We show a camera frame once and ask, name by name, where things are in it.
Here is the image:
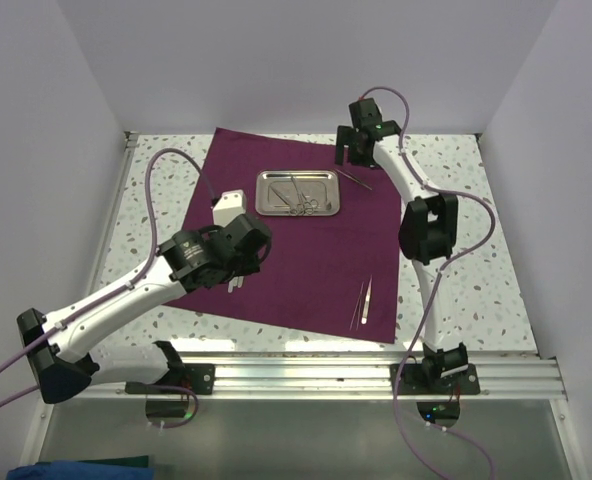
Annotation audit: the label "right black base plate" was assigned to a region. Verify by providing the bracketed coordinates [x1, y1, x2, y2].
[389, 360, 481, 396]

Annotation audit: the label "broad steel tweezers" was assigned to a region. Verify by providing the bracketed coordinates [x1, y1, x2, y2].
[360, 276, 373, 326]

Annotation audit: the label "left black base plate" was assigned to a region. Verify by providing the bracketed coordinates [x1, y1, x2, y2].
[125, 363, 216, 395]

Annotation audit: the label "long steel forceps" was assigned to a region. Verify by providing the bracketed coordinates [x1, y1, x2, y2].
[349, 282, 365, 331]

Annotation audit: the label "green cloth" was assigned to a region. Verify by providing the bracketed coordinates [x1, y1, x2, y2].
[79, 455, 152, 468]

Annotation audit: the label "steel instrument tray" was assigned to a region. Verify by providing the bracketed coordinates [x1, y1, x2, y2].
[255, 170, 340, 217]

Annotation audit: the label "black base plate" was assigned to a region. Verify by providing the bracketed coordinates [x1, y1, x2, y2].
[389, 360, 481, 396]
[125, 363, 216, 395]

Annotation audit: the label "thin steel forceps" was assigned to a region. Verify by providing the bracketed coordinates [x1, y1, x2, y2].
[334, 168, 373, 191]

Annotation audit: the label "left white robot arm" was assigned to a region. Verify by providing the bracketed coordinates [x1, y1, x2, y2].
[17, 214, 272, 404]

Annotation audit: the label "steel scissors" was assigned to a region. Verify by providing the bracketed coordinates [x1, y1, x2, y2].
[268, 176, 307, 216]

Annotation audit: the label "blue cloth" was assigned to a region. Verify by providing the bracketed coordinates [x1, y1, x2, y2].
[6, 461, 155, 480]

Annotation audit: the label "steel hemostat clamp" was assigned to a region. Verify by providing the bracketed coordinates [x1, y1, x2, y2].
[290, 175, 319, 216]

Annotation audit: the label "purple cloth wrap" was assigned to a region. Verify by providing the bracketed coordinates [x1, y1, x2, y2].
[166, 128, 401, 344]

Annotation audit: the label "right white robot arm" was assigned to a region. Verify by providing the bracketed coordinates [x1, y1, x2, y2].
[335, 96, 469, 394]

